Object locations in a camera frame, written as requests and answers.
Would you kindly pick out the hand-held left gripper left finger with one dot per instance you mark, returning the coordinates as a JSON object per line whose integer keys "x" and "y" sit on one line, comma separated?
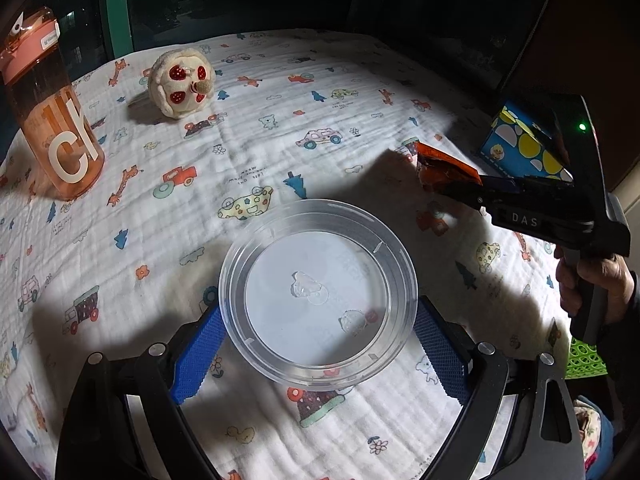
{"x": 197, "y": 355}

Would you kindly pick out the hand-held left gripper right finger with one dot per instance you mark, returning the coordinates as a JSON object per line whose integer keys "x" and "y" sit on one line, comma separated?
{"x": 442, "y": 355}

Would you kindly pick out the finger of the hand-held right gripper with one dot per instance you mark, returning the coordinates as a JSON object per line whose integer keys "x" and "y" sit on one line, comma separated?
{"x": 462, "y": 192}
{"x": 502, "y": 183}

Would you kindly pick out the orange snack wrapper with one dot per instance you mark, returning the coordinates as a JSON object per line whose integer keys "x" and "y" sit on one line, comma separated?
{"x": 440, "y": 170}

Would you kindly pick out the clear plastic round lid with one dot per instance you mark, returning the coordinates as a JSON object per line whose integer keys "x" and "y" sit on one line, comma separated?
{"x": 310, "y": 310}

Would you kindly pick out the green plastic basket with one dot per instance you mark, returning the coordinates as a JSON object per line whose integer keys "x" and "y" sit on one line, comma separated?
{"x": 582, "y": 360}

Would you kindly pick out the person's right hand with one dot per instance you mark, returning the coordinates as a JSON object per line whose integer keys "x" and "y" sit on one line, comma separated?
{"x": 567, "y": 285}

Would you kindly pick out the blue patterned tissue box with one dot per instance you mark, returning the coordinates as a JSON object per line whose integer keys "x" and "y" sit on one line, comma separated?
{"x": 515, "y": 145}

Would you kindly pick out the printed white blanket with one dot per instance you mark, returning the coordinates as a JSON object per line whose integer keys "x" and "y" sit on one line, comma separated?
{"x": 150, "y": 220}

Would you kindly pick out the floral cloth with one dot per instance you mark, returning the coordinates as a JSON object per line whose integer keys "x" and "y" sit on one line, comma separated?
{"x": 592, "y": 430}

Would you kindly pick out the cream plush toy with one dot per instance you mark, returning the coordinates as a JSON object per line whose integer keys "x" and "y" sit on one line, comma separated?
{"x": 182, "y": 82}

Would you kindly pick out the orange water bottle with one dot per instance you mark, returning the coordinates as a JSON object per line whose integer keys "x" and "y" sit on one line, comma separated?
{"x": 50, "y": 110}

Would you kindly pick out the green window frame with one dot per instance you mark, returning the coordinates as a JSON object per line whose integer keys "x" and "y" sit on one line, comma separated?
{"x": 120, "y": 5}

